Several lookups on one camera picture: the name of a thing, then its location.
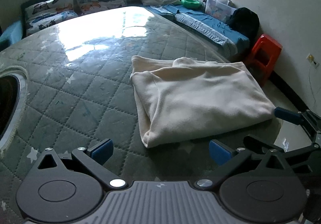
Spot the cream white sweater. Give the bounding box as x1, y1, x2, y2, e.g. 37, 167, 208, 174
130, 55, 275, 148

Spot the red plastic stool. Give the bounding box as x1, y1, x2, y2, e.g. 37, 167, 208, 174
245, 34, 282, 86

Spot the grey quilted star table cover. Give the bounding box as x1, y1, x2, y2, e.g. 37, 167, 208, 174
0, 6, 283, 224

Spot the black bag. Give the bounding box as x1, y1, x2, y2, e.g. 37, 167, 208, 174
226, 7, 260, 41

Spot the clear plastic storage box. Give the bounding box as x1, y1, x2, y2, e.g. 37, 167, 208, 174
205, 0, 237, 23

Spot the green bowl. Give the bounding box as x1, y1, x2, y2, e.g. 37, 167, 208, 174
181, 0, 201, 10

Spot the small butterfly print cushion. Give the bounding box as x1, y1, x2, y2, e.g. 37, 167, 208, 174
24, 0, 78, 36

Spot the white wall socket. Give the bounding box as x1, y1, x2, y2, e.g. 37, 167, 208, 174
306, 54, 319, 69

